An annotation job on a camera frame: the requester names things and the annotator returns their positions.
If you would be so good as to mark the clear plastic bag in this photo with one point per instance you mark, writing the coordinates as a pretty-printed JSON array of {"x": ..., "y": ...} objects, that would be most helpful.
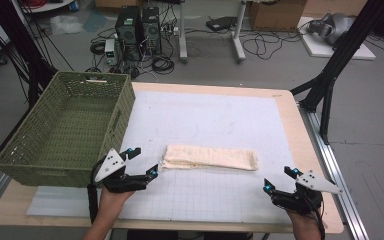
[{"x": 66, "y": 25}]

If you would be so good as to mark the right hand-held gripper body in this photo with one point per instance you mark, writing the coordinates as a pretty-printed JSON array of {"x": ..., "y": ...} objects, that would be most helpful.
[{"x": 300, "y": 201}]

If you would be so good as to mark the flat black device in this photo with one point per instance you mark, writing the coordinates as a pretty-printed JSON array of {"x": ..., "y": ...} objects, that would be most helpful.
[{"x": 220, "y": 23}]

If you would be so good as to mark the brown cardboard box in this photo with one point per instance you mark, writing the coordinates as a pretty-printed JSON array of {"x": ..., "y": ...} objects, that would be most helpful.
[{"x": 276, "y": 15}]

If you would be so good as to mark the black computer tower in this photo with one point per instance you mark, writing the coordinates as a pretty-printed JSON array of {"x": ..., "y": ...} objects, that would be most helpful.
[
  {"x": 128, "y": 33},
  {"x": 151, "y": 30}
]

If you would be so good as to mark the black metal stand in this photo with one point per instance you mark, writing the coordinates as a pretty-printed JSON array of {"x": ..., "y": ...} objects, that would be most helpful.
[
  {"x": 340, "y": 56},
  {"x": 23, "y": 50}
]

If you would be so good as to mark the white table leg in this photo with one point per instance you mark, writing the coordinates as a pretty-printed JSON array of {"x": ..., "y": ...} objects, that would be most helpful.
[
  {"x": 182, "y": 33},
  {"x": 238, "y": 36}
]

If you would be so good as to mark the grey helmet-shaped device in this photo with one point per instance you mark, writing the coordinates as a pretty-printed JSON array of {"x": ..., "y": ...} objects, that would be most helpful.
[{"x": 335, "y": 26}]

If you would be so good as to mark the white grid mat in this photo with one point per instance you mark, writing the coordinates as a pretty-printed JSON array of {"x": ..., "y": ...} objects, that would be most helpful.
[{"x": 213, "y": 116}]

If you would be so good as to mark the person's dark clothing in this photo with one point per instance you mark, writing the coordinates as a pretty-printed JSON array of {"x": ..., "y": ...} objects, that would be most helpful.
[{"x": 193, "y": 236}]

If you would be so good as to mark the green woven plastic basket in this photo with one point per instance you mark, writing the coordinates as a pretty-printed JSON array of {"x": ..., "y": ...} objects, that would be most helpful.
[{"x": 63, "y": 126}]

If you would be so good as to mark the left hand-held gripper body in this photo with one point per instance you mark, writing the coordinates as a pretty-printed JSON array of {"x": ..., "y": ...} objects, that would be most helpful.
[{"x": 111, "y": 166}]

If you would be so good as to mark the person's left hand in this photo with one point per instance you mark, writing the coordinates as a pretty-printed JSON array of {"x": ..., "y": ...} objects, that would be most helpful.
[{"x": 113, "y": 199}]

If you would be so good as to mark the white floor board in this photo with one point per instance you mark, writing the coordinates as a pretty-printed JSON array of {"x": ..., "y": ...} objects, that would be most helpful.
[{"x": 320, "y": 50}]

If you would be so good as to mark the person's right hand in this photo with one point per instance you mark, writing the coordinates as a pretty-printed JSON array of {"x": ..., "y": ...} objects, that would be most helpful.
[{"x": 305, "y": 221}]

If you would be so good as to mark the small white power supply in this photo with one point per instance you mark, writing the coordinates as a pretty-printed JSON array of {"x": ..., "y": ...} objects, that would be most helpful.
[{"x": 110, "y": 51}]

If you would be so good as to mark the cream cloth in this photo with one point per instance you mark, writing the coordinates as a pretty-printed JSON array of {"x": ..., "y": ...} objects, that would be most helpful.
[{"x": 210, "y": 157}]

